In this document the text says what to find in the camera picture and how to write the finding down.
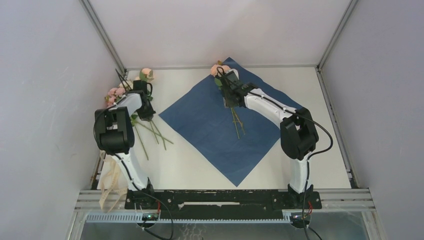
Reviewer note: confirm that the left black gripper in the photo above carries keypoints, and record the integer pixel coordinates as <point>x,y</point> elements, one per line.
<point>149,114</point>

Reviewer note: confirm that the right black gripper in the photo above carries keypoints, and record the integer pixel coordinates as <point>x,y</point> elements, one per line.
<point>228,103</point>

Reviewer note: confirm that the cream white fake rose stem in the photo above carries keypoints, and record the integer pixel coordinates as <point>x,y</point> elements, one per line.
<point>127,85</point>

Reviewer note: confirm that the peach fake rose stem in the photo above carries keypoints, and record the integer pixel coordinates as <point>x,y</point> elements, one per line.
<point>218,70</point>

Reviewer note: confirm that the blue wrapping paper sheet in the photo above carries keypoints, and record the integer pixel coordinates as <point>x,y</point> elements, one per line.
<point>209,153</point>

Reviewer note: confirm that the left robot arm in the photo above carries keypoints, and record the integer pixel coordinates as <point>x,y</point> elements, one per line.
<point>113,132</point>

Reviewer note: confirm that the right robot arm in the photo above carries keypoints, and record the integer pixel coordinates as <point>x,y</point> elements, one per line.
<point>298,134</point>

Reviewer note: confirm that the cream lace ribbon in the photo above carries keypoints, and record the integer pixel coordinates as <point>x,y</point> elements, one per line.
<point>110,183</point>

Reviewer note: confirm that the aluminium front frame rail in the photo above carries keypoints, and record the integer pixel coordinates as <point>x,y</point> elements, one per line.
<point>332,200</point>

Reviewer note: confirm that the white slotted cable duct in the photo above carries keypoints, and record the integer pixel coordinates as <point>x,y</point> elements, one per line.
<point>154,218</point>

